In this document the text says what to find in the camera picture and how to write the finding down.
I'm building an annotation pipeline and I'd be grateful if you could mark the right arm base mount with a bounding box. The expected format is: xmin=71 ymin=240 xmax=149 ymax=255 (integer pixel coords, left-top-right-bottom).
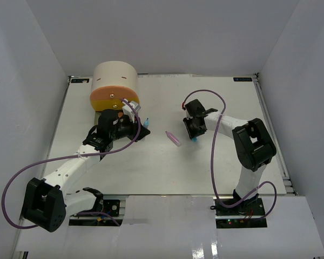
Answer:
xmin=210 ymin=198 xmax=267 ymax=229

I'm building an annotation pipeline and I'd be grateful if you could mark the pink highlighter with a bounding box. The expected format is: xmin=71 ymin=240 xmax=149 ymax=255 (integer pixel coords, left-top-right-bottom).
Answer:
xmin=165 ymin=131 xmax=181 ymax=147

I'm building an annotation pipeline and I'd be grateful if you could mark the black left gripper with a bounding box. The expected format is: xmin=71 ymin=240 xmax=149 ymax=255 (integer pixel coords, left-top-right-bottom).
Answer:
xmin=110 ymin=113 xmax=151 ymax=142

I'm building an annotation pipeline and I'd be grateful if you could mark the purple cable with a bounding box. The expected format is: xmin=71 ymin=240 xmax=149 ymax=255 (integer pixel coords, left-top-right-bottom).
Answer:
xmin=182 ymin=89 xmax=278 ymax=222
xmin=1 ymin=98 xmax=141 ymax=230

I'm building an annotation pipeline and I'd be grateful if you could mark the blue highlighter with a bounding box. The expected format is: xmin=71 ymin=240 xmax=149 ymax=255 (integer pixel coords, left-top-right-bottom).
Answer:
xmin=143 ymin=118 xmax=149 ymax=128

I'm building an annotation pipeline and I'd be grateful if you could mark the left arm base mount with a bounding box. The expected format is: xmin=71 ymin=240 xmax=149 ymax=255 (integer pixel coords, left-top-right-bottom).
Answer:
xmin=69 ymin=199 xmax=126 ymax=227

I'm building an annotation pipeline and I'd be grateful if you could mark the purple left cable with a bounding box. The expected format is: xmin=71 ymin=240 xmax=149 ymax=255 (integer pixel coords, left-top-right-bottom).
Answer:
xmin=1 ymin=98 xmax=141 ymax=230

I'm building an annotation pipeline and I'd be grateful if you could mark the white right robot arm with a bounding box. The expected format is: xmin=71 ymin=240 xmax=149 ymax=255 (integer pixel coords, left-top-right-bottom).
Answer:
xmin=182 ymin=99 xmax=276 ymax=215

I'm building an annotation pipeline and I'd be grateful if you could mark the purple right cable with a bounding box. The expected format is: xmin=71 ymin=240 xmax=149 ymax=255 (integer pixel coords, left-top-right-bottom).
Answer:
xmin=182 ymin=89 xmax=278 ymax=222

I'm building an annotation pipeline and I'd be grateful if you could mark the orange top drawer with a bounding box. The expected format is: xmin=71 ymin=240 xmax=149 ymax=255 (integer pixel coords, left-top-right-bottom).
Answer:
xmin=90 ymin=85 xmax=139 ymax=101

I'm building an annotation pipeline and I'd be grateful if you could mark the beige cylindrical drawer organizer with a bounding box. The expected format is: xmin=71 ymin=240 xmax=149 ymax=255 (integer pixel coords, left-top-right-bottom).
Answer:
xmin=91 ymin=61 xmax=138 ymax=92

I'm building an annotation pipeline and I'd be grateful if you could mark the yellow drawer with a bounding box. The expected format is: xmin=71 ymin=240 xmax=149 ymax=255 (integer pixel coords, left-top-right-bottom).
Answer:
xmin=90 ymin=99 xmax=124 ymax=112

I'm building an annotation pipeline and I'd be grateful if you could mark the grey bottom drawer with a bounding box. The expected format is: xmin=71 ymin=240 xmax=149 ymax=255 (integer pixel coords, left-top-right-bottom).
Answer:
xmin=94 ymin=112 xmax=102 ymax=125

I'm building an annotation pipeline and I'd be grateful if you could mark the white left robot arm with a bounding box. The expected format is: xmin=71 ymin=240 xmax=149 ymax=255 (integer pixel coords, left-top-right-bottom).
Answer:
xmin=21 ymin=109 xmax=150 ymax=232

